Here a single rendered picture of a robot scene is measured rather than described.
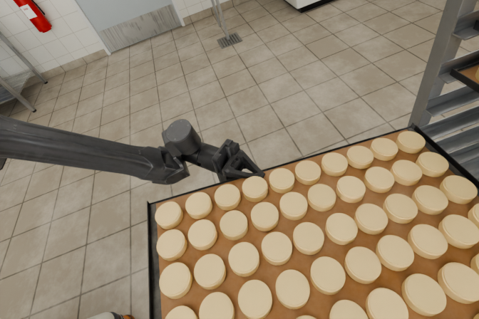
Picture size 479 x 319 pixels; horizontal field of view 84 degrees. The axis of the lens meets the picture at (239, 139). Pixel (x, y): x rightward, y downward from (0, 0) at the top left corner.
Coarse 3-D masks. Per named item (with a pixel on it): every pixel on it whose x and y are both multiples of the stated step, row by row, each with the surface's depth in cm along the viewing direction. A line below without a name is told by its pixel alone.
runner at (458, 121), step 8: (464, 112) 64; (472, 112) 65; (440, 120) 63; (448, 120) 64; (456, 120) 65; (464, 120) 65; (472, 120) 64; (424, 128) 64; (432, 128) 65; (440, 128) 65; (448, 128) 65; (456, 128) 64; (432, 136) 64; (440, 136) 64
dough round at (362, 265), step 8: (352, 248) 42; (360, 248) 42; (352, 256) 41; (360, 256) 41; (368, 256) 41; (376, 256) 41; (344, 264) 42; (352, 264) 40; (360, 264) 40; (368, 264) 40; (376, 264) 40; (352, 272) 40; (360, 272) 40; (368, 272) 39; (376, 272) 39; (360, 280) 39; (368, 280) 39
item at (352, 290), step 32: (320, 160) 57; (288, 192) 53; (288, 224) 48; (320, 224) 47; (416, 224) 45; (160, 256) 47; (192, 256) 46; (224, 256) 46; (320, 256) 44; (416, 256) 42; (448, 256) 41; (192, 288) 43; (224, 288) 42; (352, 288) 40
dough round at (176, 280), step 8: (176, 264) 44; (184, 264) 44; (168, 272) 43; (176, 272) 43; (184, 272) 43; (160, 280) 42; (168, 280) 42; (176, 280) 42; (184, 280) 42; (160, 288) 42; (168, 288) 41; (176, 288) 41; (184, 288) 41; (168, 296) 41; (176, 296) 41
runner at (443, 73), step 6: (468, 54) 50; (474, 54) 51; (450, 60) 50; (456, 60) 51; (462, 60) 51; (468, 60) 52; (474, 60) 52; (444, 66) 51; (450, 66) 51; (456, 66) 52; (462, 66) 52; (438, 72) 52; (444, 72) 52; (444, 78) 51; (450, 78) 51
